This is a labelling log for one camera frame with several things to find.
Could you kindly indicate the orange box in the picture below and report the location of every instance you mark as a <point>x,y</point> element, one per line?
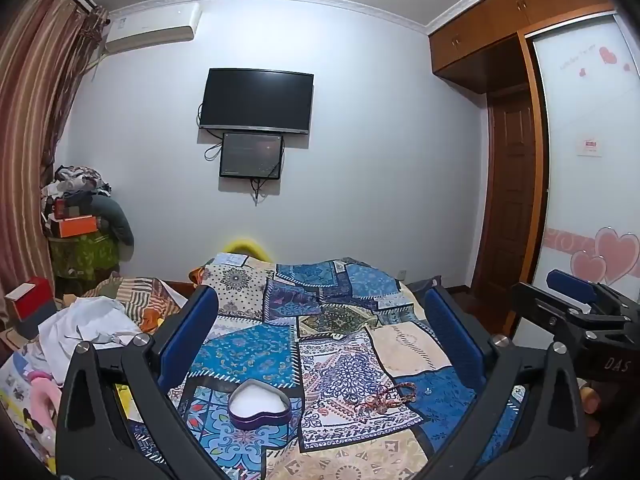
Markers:
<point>75,226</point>

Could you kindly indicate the brown wooden door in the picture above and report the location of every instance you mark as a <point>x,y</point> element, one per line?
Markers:
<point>507,195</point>

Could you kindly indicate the person's right hand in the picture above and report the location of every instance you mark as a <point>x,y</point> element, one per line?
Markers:
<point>591,402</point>

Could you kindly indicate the purple heart-shaped tin box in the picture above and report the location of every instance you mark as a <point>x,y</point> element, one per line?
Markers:
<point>260,421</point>

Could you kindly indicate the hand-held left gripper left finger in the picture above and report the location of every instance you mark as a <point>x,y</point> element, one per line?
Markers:
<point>192,332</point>

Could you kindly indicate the dark cloth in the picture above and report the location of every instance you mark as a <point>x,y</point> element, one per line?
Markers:
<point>425,287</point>

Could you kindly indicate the blue patchwork blanket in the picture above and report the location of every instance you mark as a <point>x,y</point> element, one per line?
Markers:
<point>340,350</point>

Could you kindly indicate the white heart-print sliding door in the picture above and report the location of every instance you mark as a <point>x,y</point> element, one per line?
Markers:
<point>585,200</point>

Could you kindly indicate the small black wall monitor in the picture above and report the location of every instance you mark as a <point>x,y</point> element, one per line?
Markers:
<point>250,155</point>

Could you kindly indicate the green patterned cloth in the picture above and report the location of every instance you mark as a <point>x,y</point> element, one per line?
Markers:
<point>85,255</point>

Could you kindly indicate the yellow plastic object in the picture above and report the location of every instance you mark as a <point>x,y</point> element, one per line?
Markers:
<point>250,247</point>

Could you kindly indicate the red white door sticker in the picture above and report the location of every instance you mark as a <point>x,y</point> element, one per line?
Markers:
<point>590,146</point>

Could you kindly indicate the cartoon printed sheet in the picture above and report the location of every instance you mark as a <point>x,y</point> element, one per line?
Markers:
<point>17,400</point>

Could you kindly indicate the red box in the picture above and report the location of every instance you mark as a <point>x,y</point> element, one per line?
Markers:
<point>30,295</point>

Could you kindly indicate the white crumpled cloth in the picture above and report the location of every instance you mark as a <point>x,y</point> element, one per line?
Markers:
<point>85,325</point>

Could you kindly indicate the white air conditioner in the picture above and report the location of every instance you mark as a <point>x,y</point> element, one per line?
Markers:
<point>150,25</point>

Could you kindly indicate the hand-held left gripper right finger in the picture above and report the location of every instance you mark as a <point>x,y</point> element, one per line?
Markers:
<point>455,342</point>

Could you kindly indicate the brown striped curtain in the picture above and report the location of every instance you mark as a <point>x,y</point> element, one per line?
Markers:
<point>35,110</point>

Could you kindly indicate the pink plush toy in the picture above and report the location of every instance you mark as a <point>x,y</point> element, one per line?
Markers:
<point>42,397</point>

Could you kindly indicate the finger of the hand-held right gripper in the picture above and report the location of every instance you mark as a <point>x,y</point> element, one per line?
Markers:
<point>570,285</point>
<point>545,305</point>

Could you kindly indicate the wooden overhead cabinet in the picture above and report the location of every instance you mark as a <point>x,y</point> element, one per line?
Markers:
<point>490,25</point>

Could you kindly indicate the pile of clothes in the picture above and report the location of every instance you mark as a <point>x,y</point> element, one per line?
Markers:
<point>80,185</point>

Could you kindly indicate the black wall television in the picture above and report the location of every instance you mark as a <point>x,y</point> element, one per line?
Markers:
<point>257,100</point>

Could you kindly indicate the orange striped quilt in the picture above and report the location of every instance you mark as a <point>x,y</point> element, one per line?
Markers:
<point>145,300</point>

